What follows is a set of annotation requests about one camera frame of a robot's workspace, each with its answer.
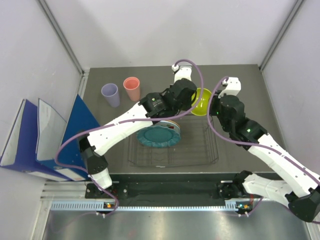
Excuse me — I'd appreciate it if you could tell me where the blue ring binder middle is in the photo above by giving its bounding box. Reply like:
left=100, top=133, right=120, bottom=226
left=35, top=98, right=67, bottom=162

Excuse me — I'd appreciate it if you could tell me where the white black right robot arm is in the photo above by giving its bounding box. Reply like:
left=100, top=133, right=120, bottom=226
left=207, top=94, right=320, bottom=223

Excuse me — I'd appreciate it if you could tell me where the pink plastic cup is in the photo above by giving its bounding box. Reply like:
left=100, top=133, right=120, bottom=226
left=123, top=77, right=141, bottom=102

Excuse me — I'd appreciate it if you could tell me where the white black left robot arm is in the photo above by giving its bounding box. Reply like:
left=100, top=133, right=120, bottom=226
left=77, top=78, right=197, bottom=190

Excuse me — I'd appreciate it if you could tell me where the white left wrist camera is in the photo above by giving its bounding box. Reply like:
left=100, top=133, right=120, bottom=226
left=171, top=64, right=192, bottom=83

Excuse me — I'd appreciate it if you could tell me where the purple plastic cup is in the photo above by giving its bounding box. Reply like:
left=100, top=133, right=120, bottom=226
left=101, top=83, right=121, bottom=108

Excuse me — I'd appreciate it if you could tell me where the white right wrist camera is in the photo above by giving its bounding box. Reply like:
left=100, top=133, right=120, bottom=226
left=218, top=77, right=242, bottom=99

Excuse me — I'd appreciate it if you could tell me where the blue ring binder left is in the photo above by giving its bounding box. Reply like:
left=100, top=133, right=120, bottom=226
left=0, top=99, right=41, bottom=173

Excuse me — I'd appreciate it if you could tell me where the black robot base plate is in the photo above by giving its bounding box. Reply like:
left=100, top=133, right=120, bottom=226
left=85, top=173, right=249, bottom=202

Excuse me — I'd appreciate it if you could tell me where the black wire dish rack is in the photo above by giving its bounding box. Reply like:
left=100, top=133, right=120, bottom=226
left=123, top=114, right=219, bottom=168

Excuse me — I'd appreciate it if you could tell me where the teal scalloped plate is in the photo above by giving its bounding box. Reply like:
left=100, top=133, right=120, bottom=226
left=136, top=125, right=181, bottom=148

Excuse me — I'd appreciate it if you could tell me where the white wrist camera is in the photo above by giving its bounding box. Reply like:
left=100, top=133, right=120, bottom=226
left=171, top=64, right=192, bottom=83
left=218, top=77, right=242, bottom=99

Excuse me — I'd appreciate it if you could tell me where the blue ring binder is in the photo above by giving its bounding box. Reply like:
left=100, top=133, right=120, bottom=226
left=35, top=98, right=67, bottom=162
left=0, top=99, right=41, bottom=173

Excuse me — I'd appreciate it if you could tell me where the blue folder right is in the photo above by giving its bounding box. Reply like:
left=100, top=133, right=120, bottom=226
left=35, top=95, right=100, bottom=181

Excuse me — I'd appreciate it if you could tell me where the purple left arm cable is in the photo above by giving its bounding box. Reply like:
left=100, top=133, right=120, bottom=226
left=54, top=58, right=205, bottom=217

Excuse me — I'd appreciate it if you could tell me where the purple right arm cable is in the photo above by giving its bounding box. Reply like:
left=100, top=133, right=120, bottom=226
left=205, top=76, right=320, bottom=217

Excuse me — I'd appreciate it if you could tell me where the grey slotted cable duct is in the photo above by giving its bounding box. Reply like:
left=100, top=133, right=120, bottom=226
left=50, top=199, right=253, bottom=211

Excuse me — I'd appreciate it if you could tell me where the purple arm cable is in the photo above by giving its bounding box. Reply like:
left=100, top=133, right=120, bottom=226
left=54, top=58, right=205, bottom=217
left=205, top=76, right=320, bottom=217

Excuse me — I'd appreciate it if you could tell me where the white patterned plate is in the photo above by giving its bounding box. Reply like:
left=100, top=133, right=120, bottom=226
left=155, top=120, right=181, bottom=133

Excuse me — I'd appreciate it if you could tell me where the yellow-green plastic bowl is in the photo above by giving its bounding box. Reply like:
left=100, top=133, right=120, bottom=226
left=191, top=88, right=212, bottom=117

